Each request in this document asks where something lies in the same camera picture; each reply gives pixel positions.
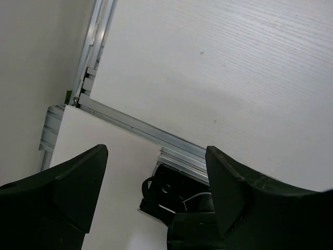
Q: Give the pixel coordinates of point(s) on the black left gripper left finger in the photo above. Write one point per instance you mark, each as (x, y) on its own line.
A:
(53, 209)

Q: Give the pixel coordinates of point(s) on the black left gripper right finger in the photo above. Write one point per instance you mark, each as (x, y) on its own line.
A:
(255, 211)

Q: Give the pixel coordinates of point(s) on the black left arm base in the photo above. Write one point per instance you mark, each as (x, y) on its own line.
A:
(184, 204)

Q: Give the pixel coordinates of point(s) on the white front cover panel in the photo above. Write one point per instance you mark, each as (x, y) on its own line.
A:
(117, 223)

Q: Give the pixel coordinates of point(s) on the aluminium table frame rail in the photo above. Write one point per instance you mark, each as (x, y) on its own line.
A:
(148, 67)

